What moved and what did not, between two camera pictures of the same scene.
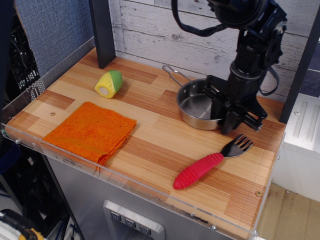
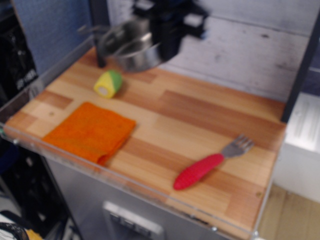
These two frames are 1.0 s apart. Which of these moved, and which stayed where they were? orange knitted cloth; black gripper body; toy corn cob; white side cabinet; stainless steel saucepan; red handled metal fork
Moved: stainless steel saucepan; black gripper body
Stayed: toy corn cob; white side cabinet; orange knitted cloth; red handled metal fork
